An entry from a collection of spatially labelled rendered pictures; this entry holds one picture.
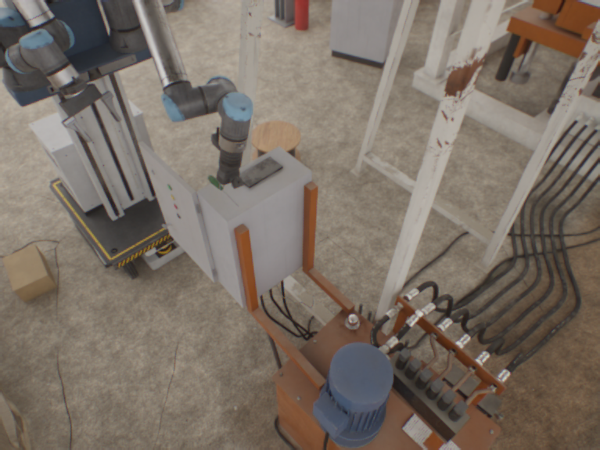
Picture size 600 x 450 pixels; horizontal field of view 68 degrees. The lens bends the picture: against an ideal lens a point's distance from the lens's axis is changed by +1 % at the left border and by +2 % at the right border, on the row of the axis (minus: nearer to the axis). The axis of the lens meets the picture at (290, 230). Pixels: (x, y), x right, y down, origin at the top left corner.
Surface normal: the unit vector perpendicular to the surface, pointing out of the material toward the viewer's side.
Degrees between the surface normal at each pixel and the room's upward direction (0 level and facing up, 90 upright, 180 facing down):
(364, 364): 0
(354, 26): 90
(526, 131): 90
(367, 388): 0
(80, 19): 90
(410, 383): 0
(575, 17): 90
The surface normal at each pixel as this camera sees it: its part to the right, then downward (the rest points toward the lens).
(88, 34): 0.65, 0.58
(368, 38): -0.47, 0.68
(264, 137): -0.01, -0.64
